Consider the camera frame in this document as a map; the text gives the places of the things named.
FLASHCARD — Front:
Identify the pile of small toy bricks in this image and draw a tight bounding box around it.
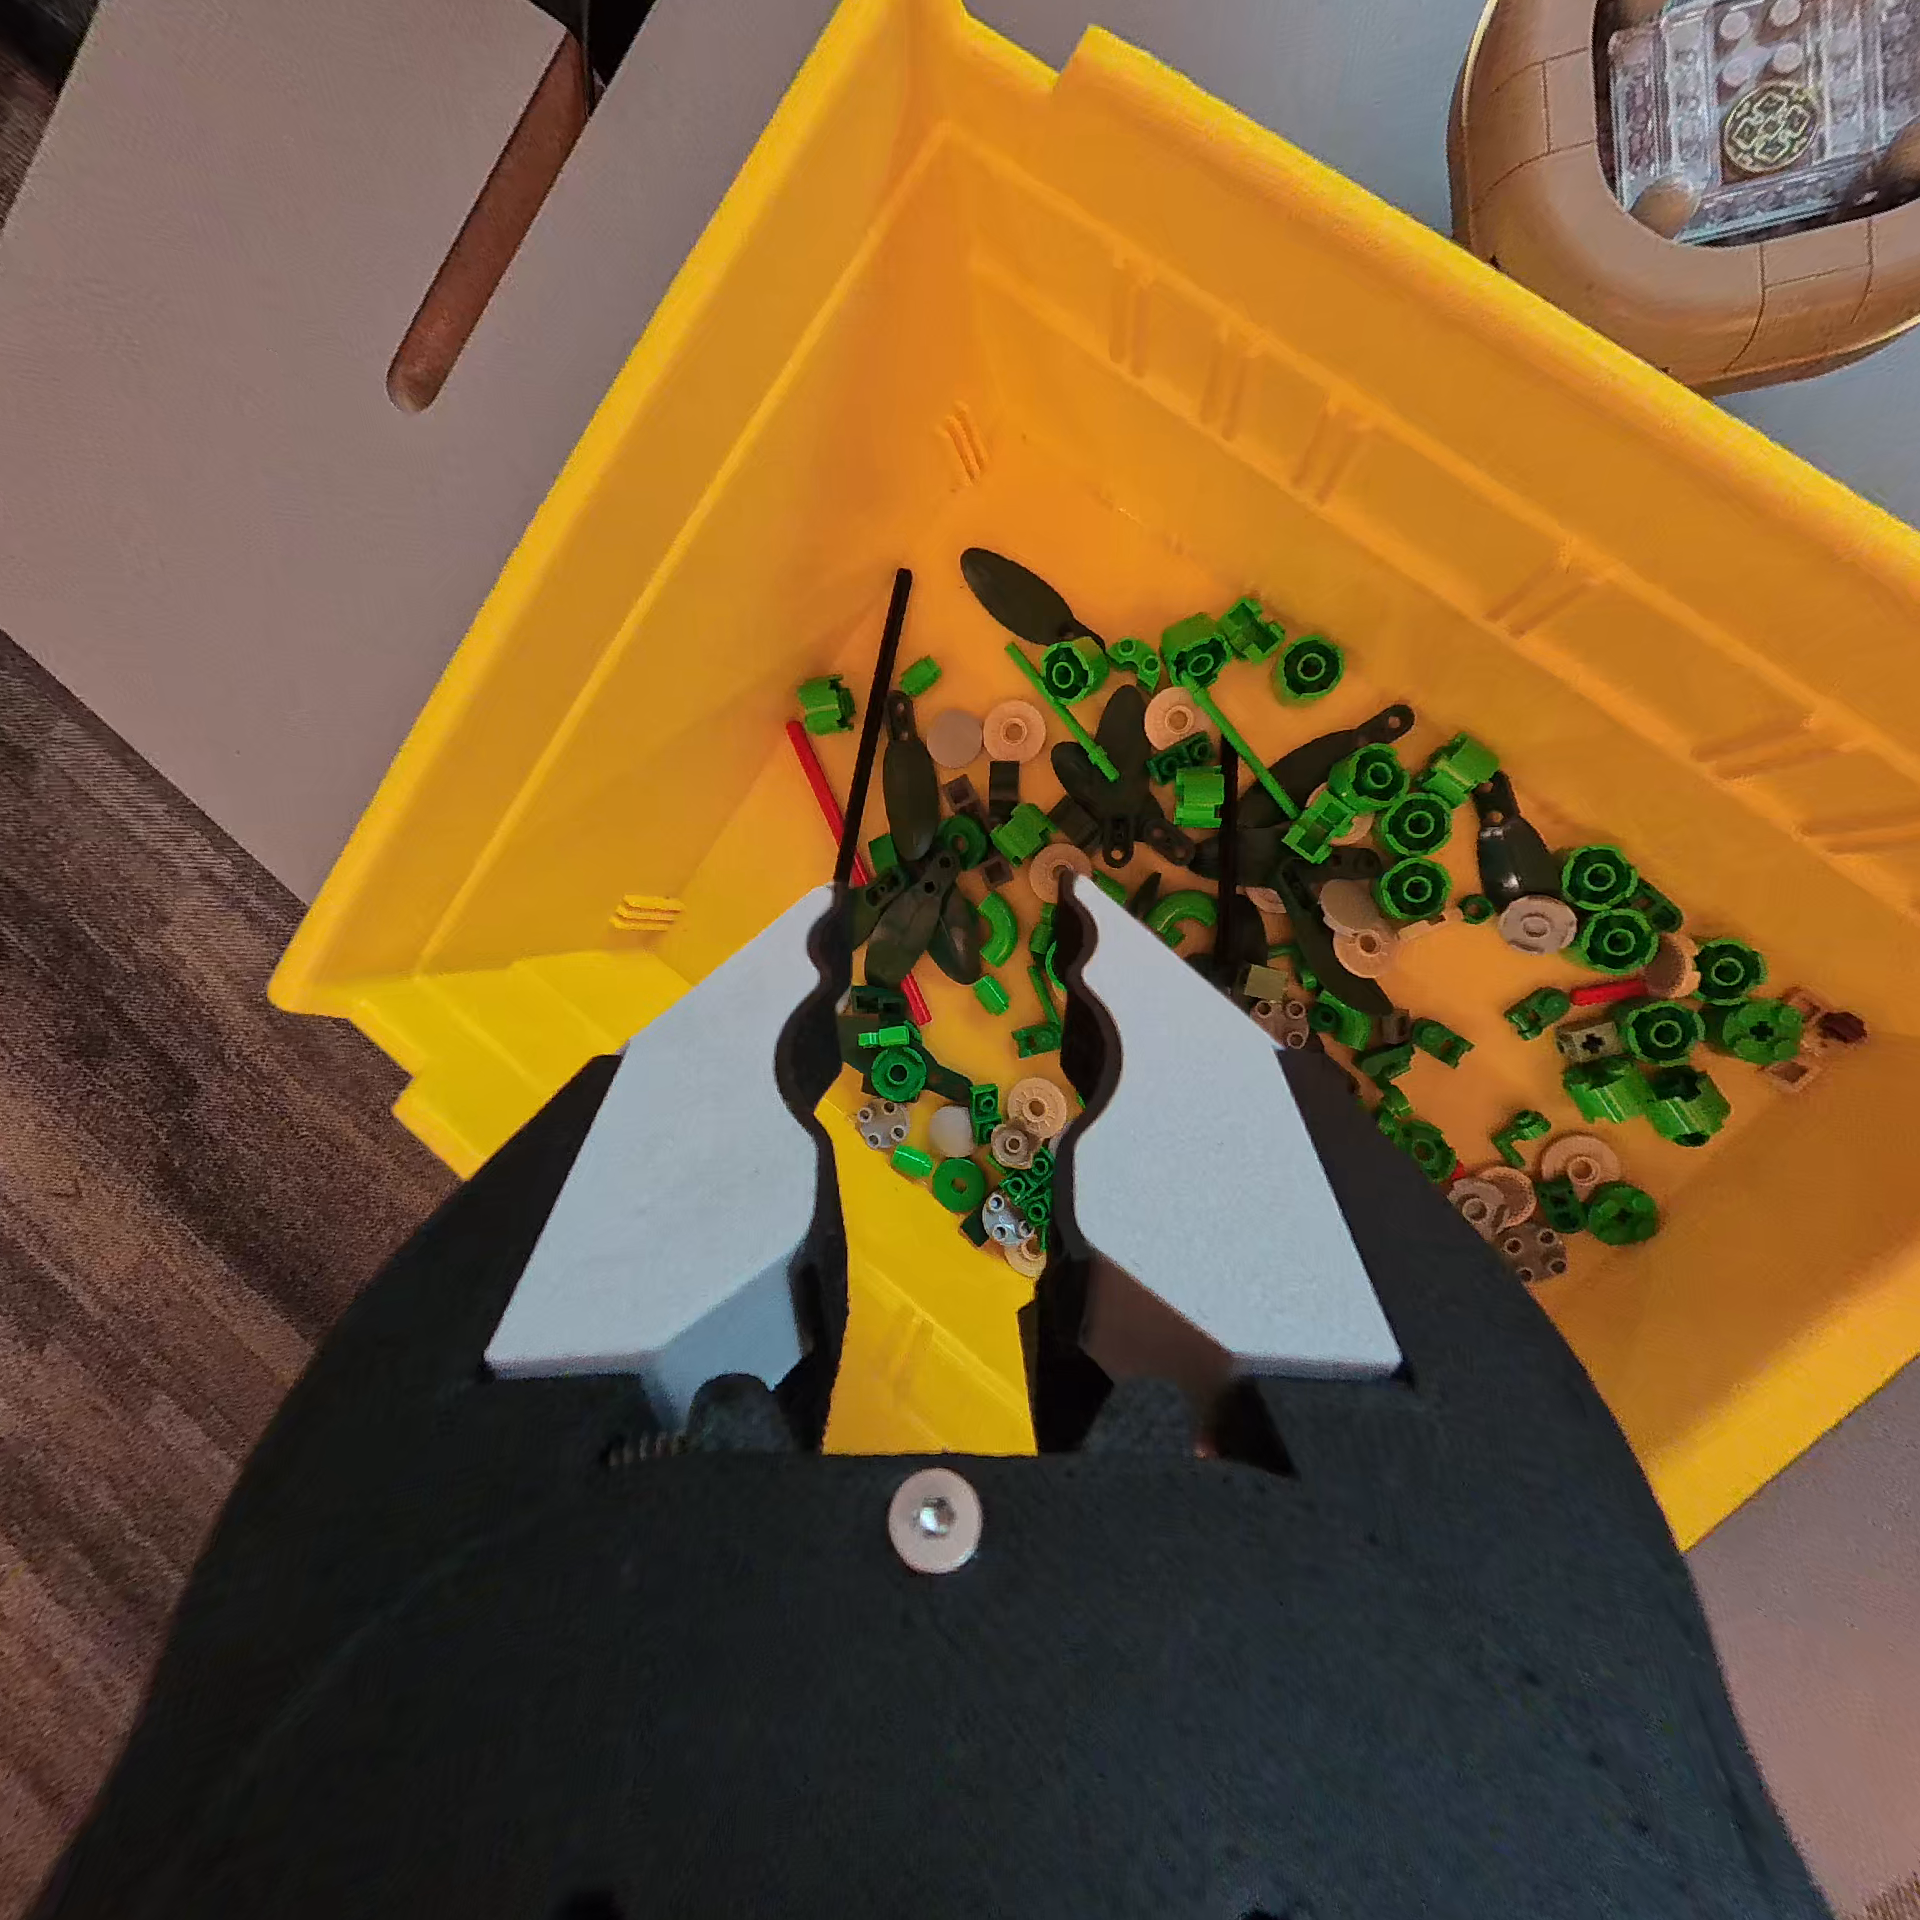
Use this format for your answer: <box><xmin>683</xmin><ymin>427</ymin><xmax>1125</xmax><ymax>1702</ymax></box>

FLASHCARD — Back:
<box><xmin>786</xmin><ymin>547</ymin><xmax>1870</xmax><ymax>1285</ymax></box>

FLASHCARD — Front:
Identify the tan round brick model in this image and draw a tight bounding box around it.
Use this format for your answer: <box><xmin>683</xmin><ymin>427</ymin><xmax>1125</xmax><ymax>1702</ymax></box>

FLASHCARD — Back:
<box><xmin>1446</xmin><ymin>0</ymin><xmax>1920</xmax><ymax>396</ymax></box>

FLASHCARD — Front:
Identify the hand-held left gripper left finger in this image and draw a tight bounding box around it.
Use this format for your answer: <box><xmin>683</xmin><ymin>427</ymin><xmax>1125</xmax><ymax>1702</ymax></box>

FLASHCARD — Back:
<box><xmin>482</xmin><ymin>884</ymin><xmax>858</xmax><ymax>1448</ymax></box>

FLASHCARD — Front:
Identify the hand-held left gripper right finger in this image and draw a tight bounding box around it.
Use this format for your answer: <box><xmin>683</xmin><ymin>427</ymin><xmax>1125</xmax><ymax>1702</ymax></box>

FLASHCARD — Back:
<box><xmin>1030</xmin><ymin>874</ymin><xmax>1407</xmax><ymax>1454</ymax></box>

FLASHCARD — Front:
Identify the long black toy rod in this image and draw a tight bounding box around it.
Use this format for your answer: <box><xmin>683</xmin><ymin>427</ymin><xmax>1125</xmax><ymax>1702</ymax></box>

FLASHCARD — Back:
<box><xmin>832</xmin><ymin>567</ymin><xmax>917</xmax><ymax>888</ymax></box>
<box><xmin>1212</xmin><ymin>739</ymin><xmax>1243</xmax><ymax>975</ymax></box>

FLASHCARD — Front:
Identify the yellow plastic bin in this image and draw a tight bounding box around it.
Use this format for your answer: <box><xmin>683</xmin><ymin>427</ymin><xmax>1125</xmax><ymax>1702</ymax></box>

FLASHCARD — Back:
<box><xmin>267</xmin><ymin>0</ymin><xmax>1920</xmax><ymax>1549</ymax></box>

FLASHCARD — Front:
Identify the long red toy rod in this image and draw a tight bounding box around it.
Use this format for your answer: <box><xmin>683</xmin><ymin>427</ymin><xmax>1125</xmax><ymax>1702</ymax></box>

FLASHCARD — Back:
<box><xmin>784</xmin><ymin>719</ymin><xmax>934</xmax><ymax>1028</ymax></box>

